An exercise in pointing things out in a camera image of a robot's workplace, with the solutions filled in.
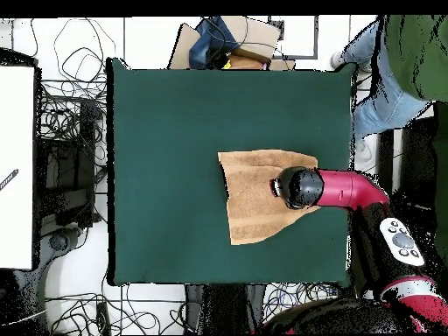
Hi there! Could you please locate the orange terry towel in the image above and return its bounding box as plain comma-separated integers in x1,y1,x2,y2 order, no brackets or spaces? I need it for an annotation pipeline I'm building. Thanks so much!
217,149,319,246

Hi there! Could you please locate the orange brown cloth item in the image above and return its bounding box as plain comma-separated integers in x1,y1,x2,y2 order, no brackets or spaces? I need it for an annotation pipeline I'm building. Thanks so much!
227,54,267,71

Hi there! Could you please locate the flat cardboard sheet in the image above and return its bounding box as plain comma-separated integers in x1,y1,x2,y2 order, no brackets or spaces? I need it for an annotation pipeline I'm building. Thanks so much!
167,23,202,70

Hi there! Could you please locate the black upright bar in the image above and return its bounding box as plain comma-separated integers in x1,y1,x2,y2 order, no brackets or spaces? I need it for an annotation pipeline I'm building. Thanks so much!
377,128,396,176

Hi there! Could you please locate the dark green table cloth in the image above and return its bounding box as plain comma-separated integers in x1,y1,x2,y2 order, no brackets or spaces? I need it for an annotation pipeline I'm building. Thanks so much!
106,57,358,287

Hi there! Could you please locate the black panel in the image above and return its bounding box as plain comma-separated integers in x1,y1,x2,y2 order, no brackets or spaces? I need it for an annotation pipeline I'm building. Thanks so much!
398,116,438,211

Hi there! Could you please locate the large cardboard box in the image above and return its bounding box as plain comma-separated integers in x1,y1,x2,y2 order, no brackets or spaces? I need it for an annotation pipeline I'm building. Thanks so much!
220,15,283,64

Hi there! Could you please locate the blue bag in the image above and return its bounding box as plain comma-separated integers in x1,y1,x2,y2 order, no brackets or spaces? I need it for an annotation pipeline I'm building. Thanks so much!
188,16,239,70

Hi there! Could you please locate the person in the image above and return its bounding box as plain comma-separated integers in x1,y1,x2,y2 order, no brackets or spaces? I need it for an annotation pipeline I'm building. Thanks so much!
330,14,448,164

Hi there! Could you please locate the black equipment rack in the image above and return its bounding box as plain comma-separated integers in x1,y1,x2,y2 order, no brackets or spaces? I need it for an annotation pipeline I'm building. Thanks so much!
34,97,106,228

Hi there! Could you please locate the black power strip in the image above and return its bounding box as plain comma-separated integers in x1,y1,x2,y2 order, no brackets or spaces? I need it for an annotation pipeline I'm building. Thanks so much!
95,301,112,334

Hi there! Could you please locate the dark stand foot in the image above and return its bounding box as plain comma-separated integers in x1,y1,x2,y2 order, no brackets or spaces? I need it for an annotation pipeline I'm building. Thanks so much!
40,227,85,255

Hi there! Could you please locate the white board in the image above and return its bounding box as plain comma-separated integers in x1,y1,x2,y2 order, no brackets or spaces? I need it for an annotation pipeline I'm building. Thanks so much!
0,66,36,270

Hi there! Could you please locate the striped black rod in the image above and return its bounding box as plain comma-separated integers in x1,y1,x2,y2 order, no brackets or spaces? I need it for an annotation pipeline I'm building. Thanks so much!
0,168,20,192

